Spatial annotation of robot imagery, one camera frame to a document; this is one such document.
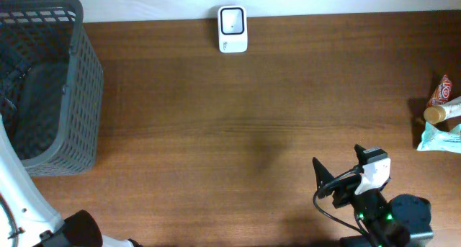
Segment cream tube with gold cap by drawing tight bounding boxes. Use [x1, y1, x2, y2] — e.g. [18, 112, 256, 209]
[424, 97, 460, 125]

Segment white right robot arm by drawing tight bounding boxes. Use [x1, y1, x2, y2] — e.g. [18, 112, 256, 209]
[312, 144, 434, 247]

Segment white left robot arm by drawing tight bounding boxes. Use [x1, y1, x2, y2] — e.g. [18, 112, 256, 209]
[1, 121, 140, 247]

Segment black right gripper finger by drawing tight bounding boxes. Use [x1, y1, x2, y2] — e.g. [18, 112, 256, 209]
[312, 157, 334, 189]
[354, 144, 367, 165]

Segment dark grey plastic basket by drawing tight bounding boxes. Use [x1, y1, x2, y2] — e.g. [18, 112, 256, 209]
[1, 0, 104, 176]

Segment teal packet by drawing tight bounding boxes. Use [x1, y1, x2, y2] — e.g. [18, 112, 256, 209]
[417, 122, 460, 153]

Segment white barcode scanner box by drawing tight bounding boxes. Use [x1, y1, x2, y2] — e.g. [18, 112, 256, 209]
[217, 5, 248, 53]

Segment red orange snack wrapper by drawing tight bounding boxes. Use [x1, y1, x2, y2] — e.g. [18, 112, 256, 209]
[426, 75, 452, 107]

